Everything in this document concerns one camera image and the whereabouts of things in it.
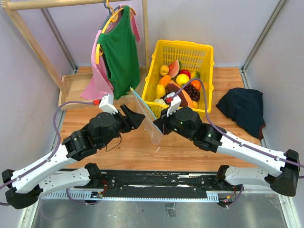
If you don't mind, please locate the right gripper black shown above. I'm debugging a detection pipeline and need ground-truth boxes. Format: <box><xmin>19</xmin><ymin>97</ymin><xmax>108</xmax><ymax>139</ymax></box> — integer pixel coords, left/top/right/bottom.
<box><xmin>153</xmin><ymin>106</ymin><xmax>194</xmax><ymax>142</ymax></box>

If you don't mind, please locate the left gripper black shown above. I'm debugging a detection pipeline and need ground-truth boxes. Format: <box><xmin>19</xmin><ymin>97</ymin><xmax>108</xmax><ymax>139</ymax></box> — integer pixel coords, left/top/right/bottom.
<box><xmin>100</xmin><ymin>104</ymin><xmax>145</xmax><ymax>148</ymax></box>

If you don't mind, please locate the clear zip top bag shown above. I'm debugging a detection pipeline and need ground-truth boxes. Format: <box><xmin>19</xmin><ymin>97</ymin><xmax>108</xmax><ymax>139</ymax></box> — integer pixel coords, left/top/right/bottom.
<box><xmin>130</xmin><ymin>87</ymin><xmax>162</xmax><ymax>145</ymax></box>

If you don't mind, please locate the papaya slice toy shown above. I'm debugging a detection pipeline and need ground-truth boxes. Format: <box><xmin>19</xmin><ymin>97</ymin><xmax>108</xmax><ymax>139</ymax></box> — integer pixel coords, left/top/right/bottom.
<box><xmin>166</xmin><ymin>80</ymin><xmax>194</xmax><ymax>108</ymax></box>

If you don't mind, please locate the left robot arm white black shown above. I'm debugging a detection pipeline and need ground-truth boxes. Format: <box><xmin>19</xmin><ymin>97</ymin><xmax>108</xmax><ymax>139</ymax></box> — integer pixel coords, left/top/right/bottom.
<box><xmin>2</xmin><ymin>104</ymin><xmax>145</xmax><ymax>209</ymax></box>

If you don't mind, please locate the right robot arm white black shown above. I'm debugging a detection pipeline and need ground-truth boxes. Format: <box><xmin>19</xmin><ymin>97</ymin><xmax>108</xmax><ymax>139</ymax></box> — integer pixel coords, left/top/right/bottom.
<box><xmin>153</xmin><ymin>107</ymin><xmax>300</xmax><ymax>197</ymax></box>

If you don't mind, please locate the green tank top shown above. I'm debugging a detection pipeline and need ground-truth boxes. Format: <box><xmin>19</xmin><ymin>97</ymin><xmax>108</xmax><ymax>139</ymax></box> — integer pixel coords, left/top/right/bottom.
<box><xmin>97</xmin><ymin>5</ymin><xmax>140</xmax><ymax>100</ymax></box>

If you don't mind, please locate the cauliflower toy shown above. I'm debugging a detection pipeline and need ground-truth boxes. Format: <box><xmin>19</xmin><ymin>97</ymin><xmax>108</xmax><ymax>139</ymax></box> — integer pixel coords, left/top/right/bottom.
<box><xmin>154</xmin><ymin>98</ymin><xmax>167</xmax><ymax>105</ymax></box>

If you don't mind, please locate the yellow lemon toy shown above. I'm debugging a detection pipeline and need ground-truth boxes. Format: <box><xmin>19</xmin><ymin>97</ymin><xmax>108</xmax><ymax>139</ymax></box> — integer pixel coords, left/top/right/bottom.
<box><xmin>155</xmin><ymin>84</ymin><xmax>166</xmax><ymax>99</ymax></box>

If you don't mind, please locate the orange mango toy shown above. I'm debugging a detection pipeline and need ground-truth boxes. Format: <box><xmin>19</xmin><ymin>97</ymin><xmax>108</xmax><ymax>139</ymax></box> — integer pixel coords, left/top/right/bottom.
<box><xmin>158</xmin><ymin>75</ymin><xmax>171</xmax><ymax>88</ymax></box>

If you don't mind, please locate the yellow apple toy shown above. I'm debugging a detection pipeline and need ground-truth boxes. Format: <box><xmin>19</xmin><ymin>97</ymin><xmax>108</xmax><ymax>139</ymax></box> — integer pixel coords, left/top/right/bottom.
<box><xmin>175</xmin><ymin>74</ymin><xmax>190</xmax><ymax>87</ymax></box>

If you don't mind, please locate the pink shirt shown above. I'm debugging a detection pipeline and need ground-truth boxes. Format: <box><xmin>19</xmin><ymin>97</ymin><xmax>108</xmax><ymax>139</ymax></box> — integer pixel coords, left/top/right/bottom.
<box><xmin>80</xmin><ymin>4</ymin><xmax>141</xmax><ymax>100</ymax></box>

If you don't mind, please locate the orange fruit toy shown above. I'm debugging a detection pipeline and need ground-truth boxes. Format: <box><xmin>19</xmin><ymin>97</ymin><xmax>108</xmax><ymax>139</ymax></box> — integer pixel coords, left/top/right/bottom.
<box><xmin>191</xmin><ymin>80</ymin><xmax>201</xmax><ymax>91</ymax></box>

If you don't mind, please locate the yellow peach toy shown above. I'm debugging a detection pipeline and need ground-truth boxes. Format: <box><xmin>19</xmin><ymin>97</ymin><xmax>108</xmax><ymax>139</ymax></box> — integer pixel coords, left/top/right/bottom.
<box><xmin>159</xmin><ymin>65</ymin><xmax>169</xmax><ymax>76</ymax></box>

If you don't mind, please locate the red apple toy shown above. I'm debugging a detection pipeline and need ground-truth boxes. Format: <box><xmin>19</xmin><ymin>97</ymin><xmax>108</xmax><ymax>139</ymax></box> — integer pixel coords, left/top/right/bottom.
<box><xmin>179</xmin><ymin>69</ymin><xmax>190</xmax><ymax>78</ymax></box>

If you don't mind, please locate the green red mango toy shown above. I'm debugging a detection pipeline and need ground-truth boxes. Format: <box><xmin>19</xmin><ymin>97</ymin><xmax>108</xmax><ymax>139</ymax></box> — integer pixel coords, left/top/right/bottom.
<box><xmin>190</xmin><ymin>70</ymin><xmax>200</xmax><ymax>79</ymax></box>

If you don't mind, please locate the watermelon slice toy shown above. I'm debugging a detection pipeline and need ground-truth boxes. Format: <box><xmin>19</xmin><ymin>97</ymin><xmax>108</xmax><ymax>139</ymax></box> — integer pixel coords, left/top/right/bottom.
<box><xmin>168</xmin><ymin>59</ymin><xmax>181</xmax><ymax>78</ymax></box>

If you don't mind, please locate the wooden clothes rack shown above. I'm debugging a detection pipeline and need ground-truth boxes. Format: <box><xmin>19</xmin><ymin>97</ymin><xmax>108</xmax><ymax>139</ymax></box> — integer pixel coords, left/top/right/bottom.
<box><xmin>1</xmin><ymin>0</ymin><xmax>150</xmax><ymax>111</ymax></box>

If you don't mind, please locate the yellow plastic basket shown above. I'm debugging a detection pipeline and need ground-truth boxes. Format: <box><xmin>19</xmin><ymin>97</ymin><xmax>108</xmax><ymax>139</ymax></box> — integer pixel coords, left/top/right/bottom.
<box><xmin>142</xmin><ymin>39</ymin><xmax>214</xmax><ymax>117</ymax></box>

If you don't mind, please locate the yellow clothes hanger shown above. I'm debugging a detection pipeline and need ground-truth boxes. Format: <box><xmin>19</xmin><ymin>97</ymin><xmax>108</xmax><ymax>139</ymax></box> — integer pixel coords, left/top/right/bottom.
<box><xmin>95</xmin><ymin>0</ymin><xmax>141</xmax><ymax>65</ymax></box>

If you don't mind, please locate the dark navy cloth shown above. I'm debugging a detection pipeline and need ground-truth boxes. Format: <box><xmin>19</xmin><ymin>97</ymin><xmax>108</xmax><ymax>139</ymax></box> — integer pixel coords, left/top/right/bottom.
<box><xmin>216</xmin><ymin>88</ymin><xmax>266</xmax><ymax>140</ymax></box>

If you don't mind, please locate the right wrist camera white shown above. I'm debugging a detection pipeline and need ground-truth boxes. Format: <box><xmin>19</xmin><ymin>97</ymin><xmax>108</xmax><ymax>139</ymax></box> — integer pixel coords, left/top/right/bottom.
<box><xmin>164</xmin><ymin>92</ymin><xmax>181</xmax><ymax>117</ymax></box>

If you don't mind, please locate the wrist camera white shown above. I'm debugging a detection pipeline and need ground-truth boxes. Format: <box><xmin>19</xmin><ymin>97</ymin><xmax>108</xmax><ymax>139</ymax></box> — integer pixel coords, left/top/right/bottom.
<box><xmin>164</xmin><ymin>92</ymin><xmax>181</xmax><ymax>117</ymax></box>
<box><xmin>99</xmin><ymin>94</ymin><xmax>118</xmax><ymax>114</ymax></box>

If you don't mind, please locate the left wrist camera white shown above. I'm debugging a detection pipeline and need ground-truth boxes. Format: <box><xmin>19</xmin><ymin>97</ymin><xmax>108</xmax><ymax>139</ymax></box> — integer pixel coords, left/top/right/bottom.
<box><xmin>99</xmin><ymin>94</ymin><xmax>118</xmax><ymax>114</ymax></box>

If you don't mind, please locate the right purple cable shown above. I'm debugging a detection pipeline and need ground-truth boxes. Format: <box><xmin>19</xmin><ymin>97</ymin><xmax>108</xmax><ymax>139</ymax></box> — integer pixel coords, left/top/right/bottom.
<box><xmin>174</xmin><ymin>77</ymin><xmax>304</xmax><ymax>179</ymax></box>

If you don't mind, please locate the purple cable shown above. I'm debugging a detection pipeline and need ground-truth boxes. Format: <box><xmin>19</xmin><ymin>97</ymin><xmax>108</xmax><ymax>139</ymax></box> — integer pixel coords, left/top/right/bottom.
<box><xmin>174</xmin><ymin>77</ymin><xmax>304</xmax><ymax>179</ymax></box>
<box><xmin>0</xmin><ymin>99</ymin><xmax>98</xmax><ymax>206</ymax></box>

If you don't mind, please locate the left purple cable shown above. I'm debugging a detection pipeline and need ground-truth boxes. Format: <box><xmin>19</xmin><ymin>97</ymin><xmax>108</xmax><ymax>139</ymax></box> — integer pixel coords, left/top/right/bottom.
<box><xmin>0</xmin><ymin>99</ymin><xmax>98</xmax><ymax>206</ymax></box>

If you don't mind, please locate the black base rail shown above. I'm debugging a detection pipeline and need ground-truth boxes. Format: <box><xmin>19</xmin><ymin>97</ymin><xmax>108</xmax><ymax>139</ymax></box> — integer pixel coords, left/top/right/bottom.
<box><xmin>66</xmin><ymin>170</ymin><xmax>238</xmax><ymax>204</ymax></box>

